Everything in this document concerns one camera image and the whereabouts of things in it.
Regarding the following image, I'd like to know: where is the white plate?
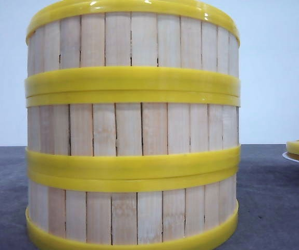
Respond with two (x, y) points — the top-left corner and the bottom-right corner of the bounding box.
(282, 152), (299, 167)

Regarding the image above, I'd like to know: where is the bamboo steamer basket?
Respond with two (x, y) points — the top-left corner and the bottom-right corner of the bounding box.
(25, 1), (240, 107)
(27, 103), (240, 192)
(26, 176), (239, 249)

